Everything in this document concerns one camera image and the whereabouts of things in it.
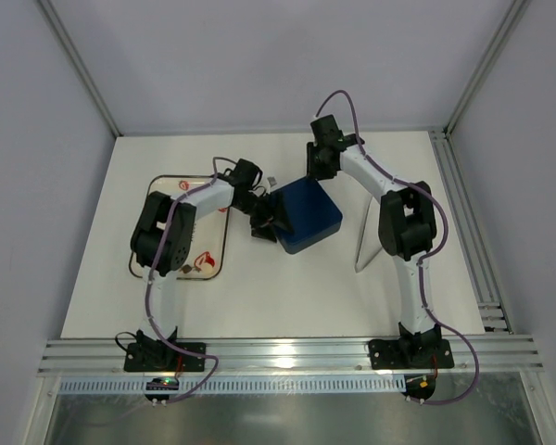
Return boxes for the slotted grey cable duct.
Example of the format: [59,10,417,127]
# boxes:
[57,374,405,395]

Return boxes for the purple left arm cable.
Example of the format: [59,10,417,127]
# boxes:
[114,156,237,404]

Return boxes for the aluminium frame post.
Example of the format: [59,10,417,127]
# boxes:
[444,0,531,135]
[35,0,122,138]

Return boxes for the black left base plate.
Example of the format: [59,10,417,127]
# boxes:
[123,342,205,373]

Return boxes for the right aluminium frame post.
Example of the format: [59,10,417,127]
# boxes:
[444,0,531,135]

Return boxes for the navy blue chocolate tin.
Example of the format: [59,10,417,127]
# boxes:
[276,213,343,255]

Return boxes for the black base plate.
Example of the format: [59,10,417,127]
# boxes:
[368,338,455,370]
[123,342,205,373]

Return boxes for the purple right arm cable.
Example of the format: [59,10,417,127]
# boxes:
[314,90,481,407]

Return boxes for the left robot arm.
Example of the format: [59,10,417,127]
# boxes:
[124,157,294,372]

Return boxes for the left aluminium frame post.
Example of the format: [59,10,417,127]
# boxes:
[35,0,122,138]

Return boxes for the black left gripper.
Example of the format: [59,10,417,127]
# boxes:
[234,193,293,244]

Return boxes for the left controller board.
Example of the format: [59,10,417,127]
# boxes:
[145,377,180,407]

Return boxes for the silver metal tongs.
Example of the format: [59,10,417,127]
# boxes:
[354,196,383,273]

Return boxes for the white strawberry print tray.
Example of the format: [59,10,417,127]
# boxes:
[147,175,229,280]

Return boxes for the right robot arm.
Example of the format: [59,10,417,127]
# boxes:
[307,115,454,370]

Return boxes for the navy blue tin lid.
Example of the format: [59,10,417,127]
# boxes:
[271,177,344,245]

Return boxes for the aluminium mounting rail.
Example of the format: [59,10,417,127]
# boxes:
[38,334,543,376]

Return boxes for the controller board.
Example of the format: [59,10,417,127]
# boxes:
[145,377,180,407]
[402,375,436,404]

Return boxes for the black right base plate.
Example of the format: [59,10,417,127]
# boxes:
[368,338,455,370]

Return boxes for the right controller board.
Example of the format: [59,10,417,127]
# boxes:
[402,375,436,404]

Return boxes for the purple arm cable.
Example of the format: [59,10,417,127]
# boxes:
[114,156,237,404]
[314,90,481,407]

